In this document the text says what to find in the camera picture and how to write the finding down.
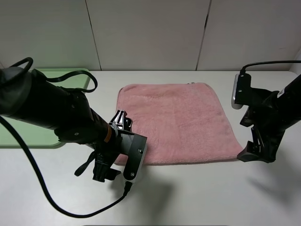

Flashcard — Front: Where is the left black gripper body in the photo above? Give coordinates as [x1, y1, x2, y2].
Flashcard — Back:
[88, 125, 134, 165]

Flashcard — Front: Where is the black cable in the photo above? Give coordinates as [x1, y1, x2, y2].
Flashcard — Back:
[239, 60, 301, 74]
[0, 57, 133, 217]

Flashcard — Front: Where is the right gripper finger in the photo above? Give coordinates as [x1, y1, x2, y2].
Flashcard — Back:
[237, 127, 282, 163]

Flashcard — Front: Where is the green plastic tray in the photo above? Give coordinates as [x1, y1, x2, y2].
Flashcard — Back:
[0, 68, 92, 149]

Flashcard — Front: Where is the right black cable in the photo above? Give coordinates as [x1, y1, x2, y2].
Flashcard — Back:
[239, 60, 301, 74]

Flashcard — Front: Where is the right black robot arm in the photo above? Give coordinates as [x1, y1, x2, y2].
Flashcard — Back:
[231, 73, 301, 163]

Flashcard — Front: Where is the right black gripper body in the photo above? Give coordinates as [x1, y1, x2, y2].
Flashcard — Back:
[240, 87, 287, 137]

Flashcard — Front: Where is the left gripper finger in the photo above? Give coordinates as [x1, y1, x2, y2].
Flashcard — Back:
[109, 110, 133, 131]
[93, 154, 121, 182]

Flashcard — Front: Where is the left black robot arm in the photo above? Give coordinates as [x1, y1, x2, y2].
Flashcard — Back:
[0, 66, 147, 182]

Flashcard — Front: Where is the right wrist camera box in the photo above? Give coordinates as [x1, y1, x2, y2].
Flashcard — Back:
[231, 73, 252, 110]

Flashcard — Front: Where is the left black cable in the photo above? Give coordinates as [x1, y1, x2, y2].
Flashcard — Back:
[0, 57, 133, 217]

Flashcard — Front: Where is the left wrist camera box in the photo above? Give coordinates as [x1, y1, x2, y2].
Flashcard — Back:
[123, 134, 147, 183]

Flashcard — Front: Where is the pink fluffy towel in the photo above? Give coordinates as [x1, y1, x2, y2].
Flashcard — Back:
[116, 82, 242, 165]

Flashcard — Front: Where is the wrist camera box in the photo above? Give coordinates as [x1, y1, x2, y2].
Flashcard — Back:
[231, 73, 252, 110]
[123, 134, 147, 183]

